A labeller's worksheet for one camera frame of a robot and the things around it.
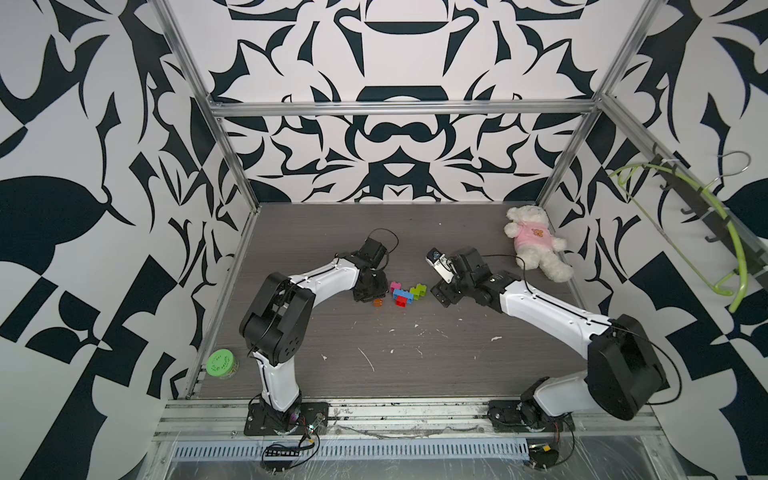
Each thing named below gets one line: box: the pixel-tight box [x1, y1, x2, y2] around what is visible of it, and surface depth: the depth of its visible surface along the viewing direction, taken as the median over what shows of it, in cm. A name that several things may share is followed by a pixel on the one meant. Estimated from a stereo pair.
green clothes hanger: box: [608, 152, 751, 313], surface depth 59 cm
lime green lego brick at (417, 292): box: [410, 284, 425, 301], surface depth 96 cm
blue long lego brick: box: [393, 289, 414, 305], surface depth 96 cm
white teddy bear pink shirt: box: [504, 205, 573, 283], surface depth 103 cm
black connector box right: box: [528, 443, 559, 469], surface depth 73 cm
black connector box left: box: [260, 460, 292, 474], surface depth 70 cm
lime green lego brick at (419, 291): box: [412, 283, 427, 297], surface depth 96 cm
